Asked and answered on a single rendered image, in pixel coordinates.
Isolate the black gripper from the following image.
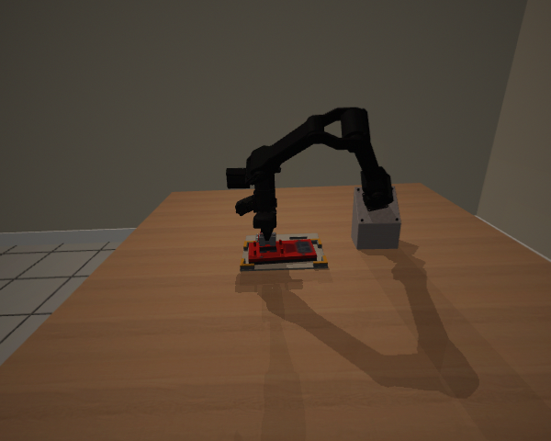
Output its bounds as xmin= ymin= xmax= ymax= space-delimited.
xmin=253 ymin=188 xmax=277 ymax=241

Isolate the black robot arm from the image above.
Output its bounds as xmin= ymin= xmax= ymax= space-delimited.
xmin=226 ymin=107 xmax=393 ymax=216

